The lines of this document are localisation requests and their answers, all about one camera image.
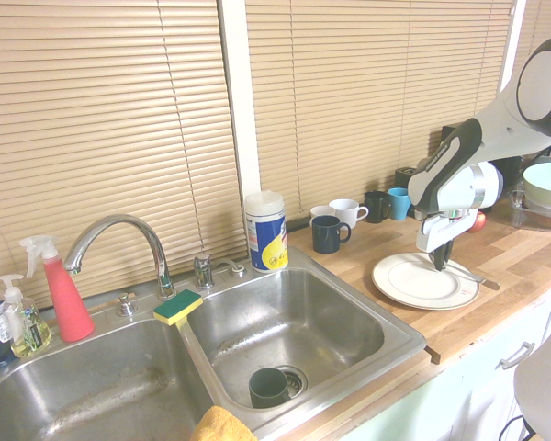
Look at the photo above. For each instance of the white round plate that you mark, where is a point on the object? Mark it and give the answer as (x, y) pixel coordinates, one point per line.
(408, 285)

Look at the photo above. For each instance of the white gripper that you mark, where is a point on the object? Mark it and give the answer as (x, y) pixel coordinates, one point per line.
(434, 234)

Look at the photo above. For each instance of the silver metal spoon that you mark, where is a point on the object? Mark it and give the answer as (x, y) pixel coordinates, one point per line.
(473, 277)

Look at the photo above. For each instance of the disinfecting wipes canister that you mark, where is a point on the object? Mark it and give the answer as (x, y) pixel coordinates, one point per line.
(266, 229)

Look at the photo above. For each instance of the red spray bottle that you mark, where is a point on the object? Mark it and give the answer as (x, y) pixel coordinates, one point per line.
(71, 308)

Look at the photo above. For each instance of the navy blue mug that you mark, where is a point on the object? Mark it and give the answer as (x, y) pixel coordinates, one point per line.
(326, 236)

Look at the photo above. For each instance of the pale green bowl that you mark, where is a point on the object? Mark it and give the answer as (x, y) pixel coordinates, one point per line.
(548, 184)

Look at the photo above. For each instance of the red apple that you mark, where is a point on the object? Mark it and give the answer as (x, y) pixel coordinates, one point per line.
(480, 224)

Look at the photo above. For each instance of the chrome gooseneck faucet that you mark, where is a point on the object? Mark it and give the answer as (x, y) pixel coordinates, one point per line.
(119, 222)

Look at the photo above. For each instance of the large white mug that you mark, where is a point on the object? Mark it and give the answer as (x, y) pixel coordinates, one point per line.
(346, 213)

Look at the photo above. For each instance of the clear pump soap bottle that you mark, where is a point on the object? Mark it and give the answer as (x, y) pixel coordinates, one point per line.
(27, 333)

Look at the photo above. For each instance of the orange cloth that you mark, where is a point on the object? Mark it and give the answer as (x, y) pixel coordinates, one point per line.
(218, 427)

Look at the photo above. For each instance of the metal sink drain strainer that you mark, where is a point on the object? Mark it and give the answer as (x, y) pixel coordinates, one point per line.
(297, 381)

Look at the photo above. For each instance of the chrome sink knob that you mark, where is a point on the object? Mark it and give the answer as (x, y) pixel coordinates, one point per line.
(125, 305)

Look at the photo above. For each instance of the stainless steel double sink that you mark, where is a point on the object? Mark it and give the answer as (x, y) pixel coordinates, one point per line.
(275, 321)

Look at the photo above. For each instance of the yellow green sponge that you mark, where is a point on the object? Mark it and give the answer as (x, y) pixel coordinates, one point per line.
(176, 308)

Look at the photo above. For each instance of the black mug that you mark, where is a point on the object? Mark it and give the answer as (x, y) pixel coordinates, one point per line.
(376, 209)

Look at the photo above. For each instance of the small white mug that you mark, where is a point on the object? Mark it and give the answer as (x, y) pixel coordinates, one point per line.
(320, 211)

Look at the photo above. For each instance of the small black box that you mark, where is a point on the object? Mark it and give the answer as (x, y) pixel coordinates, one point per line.
(404, 175)

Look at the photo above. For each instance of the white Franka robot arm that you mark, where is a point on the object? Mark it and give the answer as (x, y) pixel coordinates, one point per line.
(500, 119)

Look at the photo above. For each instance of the white sink hole cap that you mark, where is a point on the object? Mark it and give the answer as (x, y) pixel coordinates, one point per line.
(236, 270)

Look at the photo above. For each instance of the dark grey cup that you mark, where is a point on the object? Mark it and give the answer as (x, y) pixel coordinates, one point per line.
(267, 388)

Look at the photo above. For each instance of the mint green cabinet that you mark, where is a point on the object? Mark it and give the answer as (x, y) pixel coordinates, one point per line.
(441, 404)

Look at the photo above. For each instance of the white window frame post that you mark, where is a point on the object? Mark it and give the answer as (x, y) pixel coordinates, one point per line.
(239, 115)

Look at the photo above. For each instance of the wide beige window blind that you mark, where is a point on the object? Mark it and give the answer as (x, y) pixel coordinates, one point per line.
(96, 138)

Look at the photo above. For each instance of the light blue cup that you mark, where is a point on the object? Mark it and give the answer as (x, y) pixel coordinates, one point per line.
(398, 204)

